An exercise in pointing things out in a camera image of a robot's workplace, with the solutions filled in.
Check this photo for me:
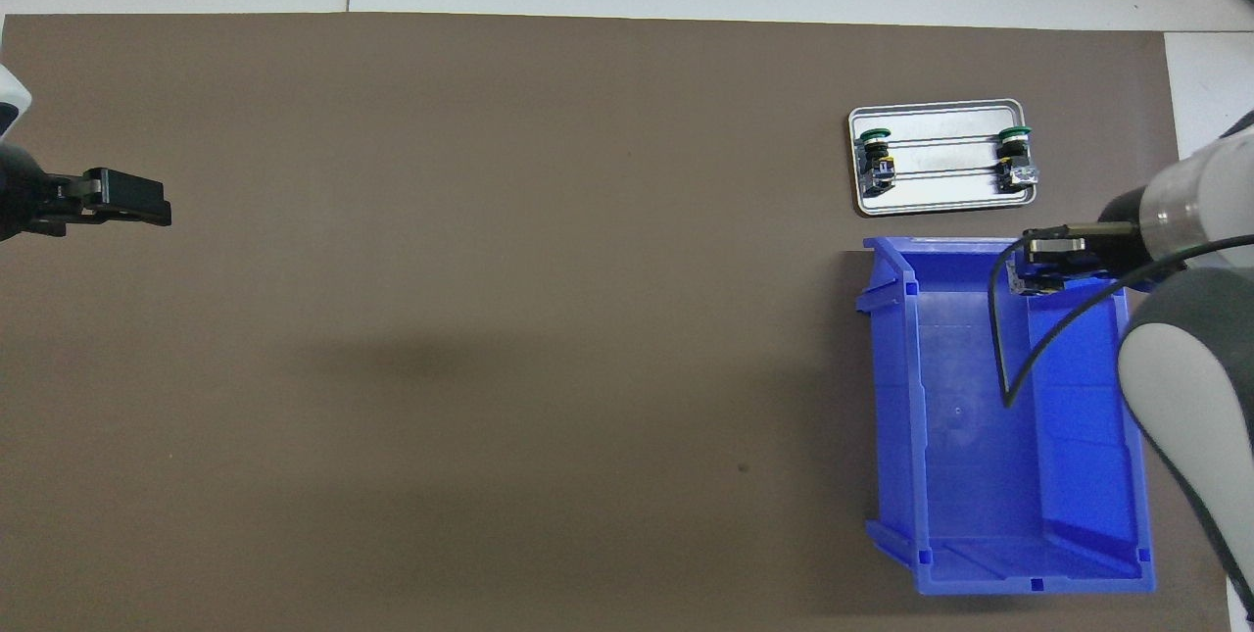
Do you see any silver metal tray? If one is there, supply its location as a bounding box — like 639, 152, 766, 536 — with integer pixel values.
847, 99, 1039, 218

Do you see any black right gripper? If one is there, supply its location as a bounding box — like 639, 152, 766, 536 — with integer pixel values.
1022, 191, 1162, 272

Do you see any green push button switch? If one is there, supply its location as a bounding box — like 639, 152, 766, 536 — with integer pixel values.
994, 125, 1039, 194
855, 126, 898, 197
1009, 262, 1069, 298

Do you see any blue plastic storage bin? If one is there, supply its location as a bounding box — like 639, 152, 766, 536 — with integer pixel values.
855, 236, 1157, 596

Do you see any brown table mat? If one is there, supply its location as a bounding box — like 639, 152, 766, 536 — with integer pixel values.
0, 13, 1233, 632

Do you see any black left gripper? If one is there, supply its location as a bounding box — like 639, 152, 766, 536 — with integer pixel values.
0, 142, 173, 243

